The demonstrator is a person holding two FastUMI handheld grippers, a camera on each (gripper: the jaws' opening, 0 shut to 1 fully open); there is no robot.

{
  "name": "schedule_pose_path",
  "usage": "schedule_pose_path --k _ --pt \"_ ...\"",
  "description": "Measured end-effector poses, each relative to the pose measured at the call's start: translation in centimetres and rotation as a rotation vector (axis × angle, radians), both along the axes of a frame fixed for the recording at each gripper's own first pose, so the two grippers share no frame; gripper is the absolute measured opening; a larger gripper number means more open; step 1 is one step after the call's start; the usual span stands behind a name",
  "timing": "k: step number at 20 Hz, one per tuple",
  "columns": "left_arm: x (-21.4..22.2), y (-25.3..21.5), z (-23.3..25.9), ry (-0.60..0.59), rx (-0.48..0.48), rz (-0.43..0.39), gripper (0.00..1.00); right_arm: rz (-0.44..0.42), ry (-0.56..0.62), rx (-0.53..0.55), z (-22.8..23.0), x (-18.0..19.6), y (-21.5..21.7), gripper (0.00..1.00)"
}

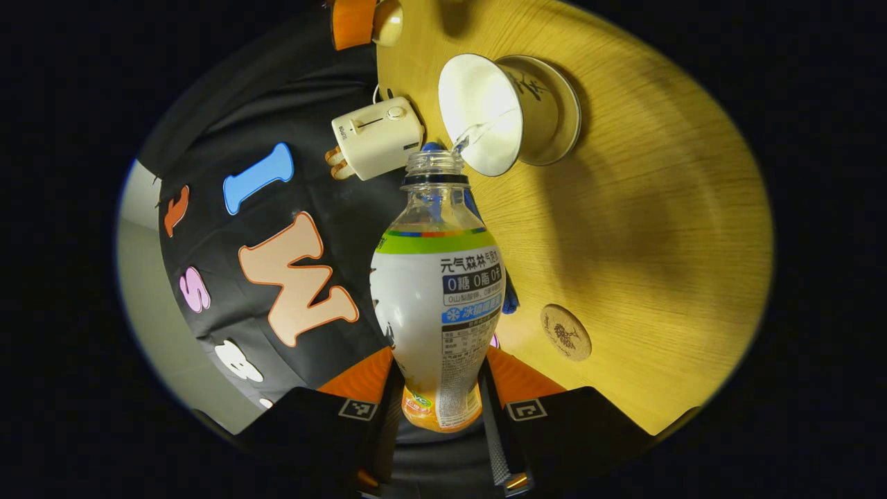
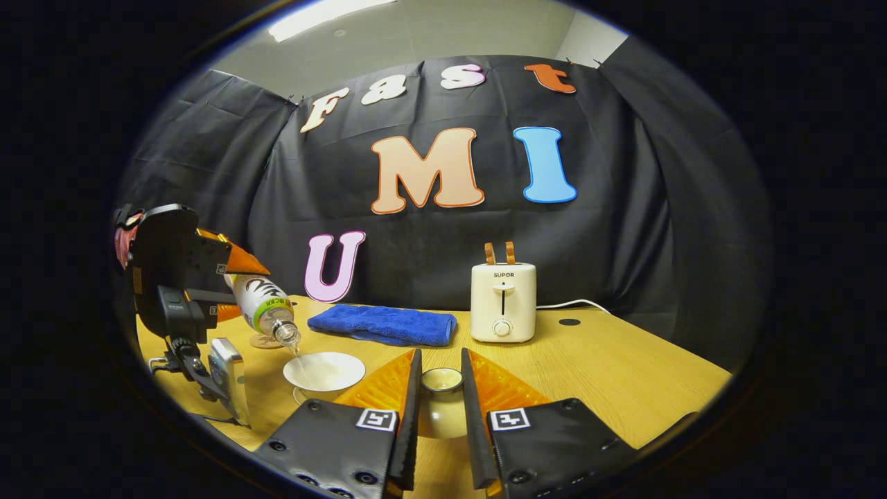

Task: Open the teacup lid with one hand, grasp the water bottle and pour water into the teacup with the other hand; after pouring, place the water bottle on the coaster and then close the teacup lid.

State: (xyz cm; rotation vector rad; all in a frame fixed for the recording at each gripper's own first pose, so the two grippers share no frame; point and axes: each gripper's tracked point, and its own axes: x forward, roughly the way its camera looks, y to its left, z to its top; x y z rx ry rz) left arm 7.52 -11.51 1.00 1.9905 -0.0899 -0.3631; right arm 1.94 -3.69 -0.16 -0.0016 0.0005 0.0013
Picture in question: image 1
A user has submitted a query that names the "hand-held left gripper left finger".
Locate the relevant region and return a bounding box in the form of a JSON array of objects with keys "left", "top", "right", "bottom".
[{"left": 243, "top": 347, "right": 406, "bottom": 496}]

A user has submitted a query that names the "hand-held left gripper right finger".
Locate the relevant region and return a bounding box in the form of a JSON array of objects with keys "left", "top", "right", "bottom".
[{"left": 478, "top": 347, "right": 656, "bottom": 496}]

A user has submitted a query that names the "cream teacup lid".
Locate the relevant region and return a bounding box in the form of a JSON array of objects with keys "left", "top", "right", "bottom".
[{"left": 372, "top": 0, "right": 405, "bottom": 48}]

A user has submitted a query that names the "round cork coaster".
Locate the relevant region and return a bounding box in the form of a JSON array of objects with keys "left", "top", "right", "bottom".
[{"left": 540, "top": 304, "right": 592, "bottom": 362}]

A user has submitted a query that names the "clear labelled water bottle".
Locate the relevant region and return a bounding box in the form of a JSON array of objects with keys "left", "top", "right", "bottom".
[{"left": 369, "top": 149, "right": 507, "bottom": 434}]

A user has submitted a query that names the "cream ceramic teacup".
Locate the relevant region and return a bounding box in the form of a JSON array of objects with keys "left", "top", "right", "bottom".
[{"left": 438, "top": 53, "right": 561, "bottom": 177}]

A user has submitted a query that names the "cream toaster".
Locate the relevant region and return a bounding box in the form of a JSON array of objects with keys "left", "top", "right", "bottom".
[{"left": 331, "top": 96, "right": 425, "bottom": 182}]

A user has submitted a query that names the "blue folded towel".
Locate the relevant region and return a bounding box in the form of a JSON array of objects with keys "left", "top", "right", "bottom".
[{"left": 419, "top": 141, "right": 520, "bottom": 316}]

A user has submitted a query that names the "cream ceramic saucer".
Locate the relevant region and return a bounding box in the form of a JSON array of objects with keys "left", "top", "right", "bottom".
[{"left": 516, "top": 55, "right": 583, "bottom": 167}]

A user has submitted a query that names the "black backdrop cloth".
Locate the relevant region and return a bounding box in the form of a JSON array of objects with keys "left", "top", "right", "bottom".
[{"left": 135, "top": 0, "right": 416, "bottom": 410}]

